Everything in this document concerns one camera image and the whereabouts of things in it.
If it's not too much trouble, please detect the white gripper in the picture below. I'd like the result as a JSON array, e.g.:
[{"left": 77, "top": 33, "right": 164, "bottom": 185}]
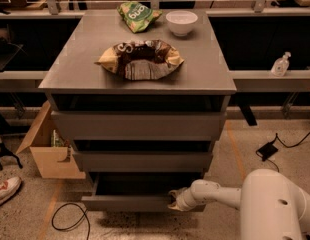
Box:
[{"left": 167, "top": 188, "right": 198, "bottom": 211}]

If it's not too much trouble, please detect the grey bottom drawer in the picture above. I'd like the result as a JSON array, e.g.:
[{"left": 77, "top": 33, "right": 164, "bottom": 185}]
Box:
[{"left": 82, "top": 172, "right": 203, "bottom": 212}]

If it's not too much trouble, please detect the grey drawer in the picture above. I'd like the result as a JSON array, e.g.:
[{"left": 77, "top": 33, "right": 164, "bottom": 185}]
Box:
[
  {"left": 82, "top": 172, "right": 203, "bottom": 212},
  {"left": 73, "top": 151, "right": 212, "bottom": 172},
  {"left": 51, "top": 111, "right": 226, "bottom": 141}
]

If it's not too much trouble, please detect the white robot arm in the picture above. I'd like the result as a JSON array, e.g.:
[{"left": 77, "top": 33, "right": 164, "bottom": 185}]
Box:
[{"left": 169, "top": 169, "right": 310, "bottom": 240}]

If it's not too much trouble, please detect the grey middle drawer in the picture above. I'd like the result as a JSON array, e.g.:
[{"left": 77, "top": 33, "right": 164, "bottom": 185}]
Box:
[{"left": 73, "top": 151, "right": 212, "bottom": 172}]

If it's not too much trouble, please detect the grey drawer cabinet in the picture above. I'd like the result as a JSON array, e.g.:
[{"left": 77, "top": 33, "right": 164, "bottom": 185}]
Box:
[{"left": 38, "top": 8, "right": 237, "bottom": 185}]

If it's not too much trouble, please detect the grey top drawer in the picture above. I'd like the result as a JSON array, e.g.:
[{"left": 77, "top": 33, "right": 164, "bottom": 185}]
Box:
[{"left": 51, "top": 111, "right": 226, "bottom": 141}]

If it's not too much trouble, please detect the black power adapter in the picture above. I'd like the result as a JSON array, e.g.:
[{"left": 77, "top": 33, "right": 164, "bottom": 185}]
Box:
[{"left": 257, "top": 142, "right": 278, "bottom": 161}]

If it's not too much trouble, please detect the cardboard box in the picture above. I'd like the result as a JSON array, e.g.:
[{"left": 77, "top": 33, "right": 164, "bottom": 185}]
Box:
[{"left": 16, "top": 101, "right": 86, "bottom": 179}]

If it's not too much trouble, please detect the brown crumpled chip bag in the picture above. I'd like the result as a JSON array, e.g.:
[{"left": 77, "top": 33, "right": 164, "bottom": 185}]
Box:
[{"left": 96, "top": 40, "right": 184, "bottom": 81}]

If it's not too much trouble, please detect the clear sanitizer pump bottle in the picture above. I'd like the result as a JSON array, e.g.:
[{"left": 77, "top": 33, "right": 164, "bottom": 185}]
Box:
[{"left": 271, "top": 52, "right": 291, "bottom": 77}]

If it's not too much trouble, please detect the white red sneaker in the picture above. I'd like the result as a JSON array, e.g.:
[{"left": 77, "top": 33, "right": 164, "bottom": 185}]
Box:
[{"left": 0, "top": 176, "right": 22, "bottom": 206}]

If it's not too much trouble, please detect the white bowl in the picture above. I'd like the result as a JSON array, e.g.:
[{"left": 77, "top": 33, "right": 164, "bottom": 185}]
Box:
[{"left": 166, "top": 10, "right": 198, "bottom": 36}]

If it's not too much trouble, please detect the black tripod leg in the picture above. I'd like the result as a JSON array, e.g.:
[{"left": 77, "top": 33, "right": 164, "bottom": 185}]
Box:
[{"left": 0, "top": 136, "right": 23, "bottom": 170}]

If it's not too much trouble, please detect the green snack bag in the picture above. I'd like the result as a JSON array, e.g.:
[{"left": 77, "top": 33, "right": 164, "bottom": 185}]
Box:
[{"left": 117, "top": 1, "right": 162, "bottom": 33}]

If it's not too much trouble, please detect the black floor cable left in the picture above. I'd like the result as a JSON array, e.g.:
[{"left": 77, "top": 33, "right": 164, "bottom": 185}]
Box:
[{"left": 50, "top": 202, "right": 92, "bottom": 240}]

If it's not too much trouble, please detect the black adapter cable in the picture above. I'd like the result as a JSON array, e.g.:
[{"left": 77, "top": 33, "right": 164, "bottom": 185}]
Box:
[{"left": 254, "top": 127, "right": 310, "bottom": 172}]

